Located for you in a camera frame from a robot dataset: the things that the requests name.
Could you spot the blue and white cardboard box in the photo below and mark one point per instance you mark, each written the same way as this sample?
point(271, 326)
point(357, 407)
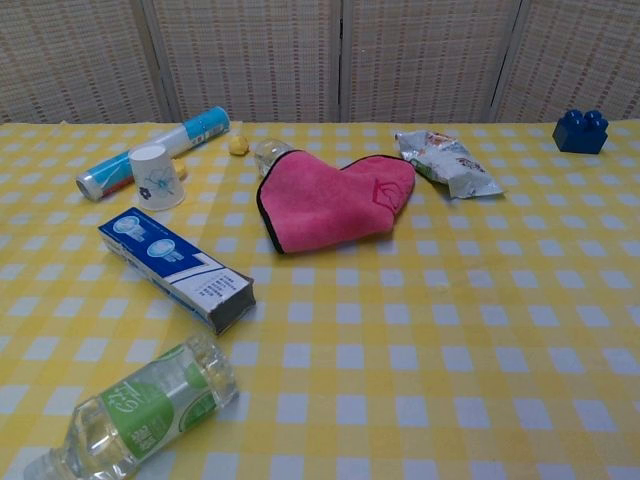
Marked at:
point(170, 260)

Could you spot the pink cloth with black trim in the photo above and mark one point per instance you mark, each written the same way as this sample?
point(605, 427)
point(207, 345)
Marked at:
point(330, 200)

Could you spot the small clear glass jar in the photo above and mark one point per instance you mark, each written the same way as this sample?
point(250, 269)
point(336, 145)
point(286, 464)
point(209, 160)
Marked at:
point(267, 152)

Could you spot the yellow checkered tablecloth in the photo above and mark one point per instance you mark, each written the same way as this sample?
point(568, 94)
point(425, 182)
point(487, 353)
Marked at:
point(400, 325)

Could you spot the crumpled yellow paper ball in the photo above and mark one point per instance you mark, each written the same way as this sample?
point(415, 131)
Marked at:
point(238, 145)

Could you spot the crumpled silver snack packet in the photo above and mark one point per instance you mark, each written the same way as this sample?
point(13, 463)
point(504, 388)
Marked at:
point(445, 160)

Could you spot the small yellow block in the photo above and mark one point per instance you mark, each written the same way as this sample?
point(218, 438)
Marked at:
point(180, 168)

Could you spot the blue and white plastic roll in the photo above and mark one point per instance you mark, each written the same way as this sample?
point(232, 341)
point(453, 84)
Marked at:
point(200, 131)

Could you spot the white paper cup with flower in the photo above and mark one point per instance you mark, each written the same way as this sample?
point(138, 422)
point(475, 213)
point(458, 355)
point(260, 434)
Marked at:
point(157, 180)

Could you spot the woven folding screen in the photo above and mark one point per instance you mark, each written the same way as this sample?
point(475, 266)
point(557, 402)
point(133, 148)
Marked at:
point(320, 60)

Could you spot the clear bottle with green label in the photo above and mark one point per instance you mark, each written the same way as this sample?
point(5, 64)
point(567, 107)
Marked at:
point(145, 415)

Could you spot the blue toy building brick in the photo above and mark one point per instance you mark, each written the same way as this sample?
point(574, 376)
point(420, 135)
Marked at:
point(580, 135)

